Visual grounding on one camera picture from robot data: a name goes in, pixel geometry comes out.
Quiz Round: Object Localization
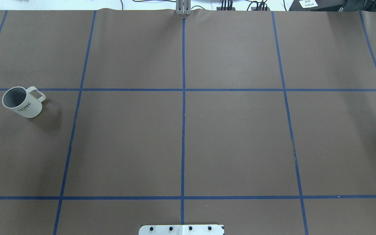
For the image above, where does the white home mug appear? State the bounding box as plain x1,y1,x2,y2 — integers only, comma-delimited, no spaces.
2,86,46,118

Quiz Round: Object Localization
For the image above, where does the white central pedestal column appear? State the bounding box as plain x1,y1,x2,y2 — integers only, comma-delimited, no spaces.
138,224,225,235

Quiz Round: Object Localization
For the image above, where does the orange usb hub near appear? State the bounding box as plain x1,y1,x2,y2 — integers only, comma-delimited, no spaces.
217,0,235,11

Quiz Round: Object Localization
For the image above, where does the black labelled box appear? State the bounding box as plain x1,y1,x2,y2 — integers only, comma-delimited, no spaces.
289,0,344,11

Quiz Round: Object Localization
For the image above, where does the aluminium frame post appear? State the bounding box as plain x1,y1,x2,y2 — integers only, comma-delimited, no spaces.
175,0,192,15

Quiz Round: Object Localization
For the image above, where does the brown paper table mat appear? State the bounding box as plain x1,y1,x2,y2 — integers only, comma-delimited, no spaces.
0,9,376,235

